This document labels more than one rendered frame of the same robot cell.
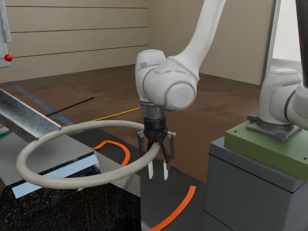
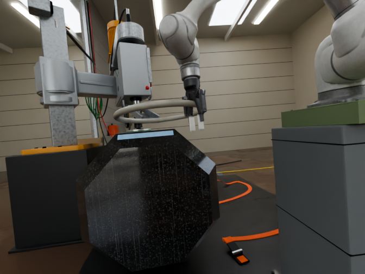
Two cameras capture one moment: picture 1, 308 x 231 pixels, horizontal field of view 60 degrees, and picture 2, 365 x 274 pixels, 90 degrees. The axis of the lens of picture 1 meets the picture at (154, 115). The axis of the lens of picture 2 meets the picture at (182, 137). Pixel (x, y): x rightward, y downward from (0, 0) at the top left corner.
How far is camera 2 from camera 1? 72 cm
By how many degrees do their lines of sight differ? 40
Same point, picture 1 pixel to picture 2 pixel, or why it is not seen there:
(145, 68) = not seen: hidden behind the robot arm
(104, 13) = (258, 110)
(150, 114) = (183, 74)
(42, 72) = (214, 148)
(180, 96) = (166, 25)
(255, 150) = (304, 116)
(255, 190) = (309, 160)
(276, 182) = (325, 139)
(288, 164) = (335, 113)
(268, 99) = (319, 67)
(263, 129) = (321, 101)
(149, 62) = not seen: hidden behind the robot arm
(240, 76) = not seen: outside the picture
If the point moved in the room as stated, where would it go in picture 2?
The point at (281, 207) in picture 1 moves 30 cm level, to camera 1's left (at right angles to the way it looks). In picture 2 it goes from (337, 170) to (242, 166)
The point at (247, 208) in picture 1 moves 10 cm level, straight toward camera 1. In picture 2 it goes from (307, 187) to (293, 193)
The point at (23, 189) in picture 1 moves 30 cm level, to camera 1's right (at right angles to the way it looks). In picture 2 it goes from (123, 136) to (161, 134)
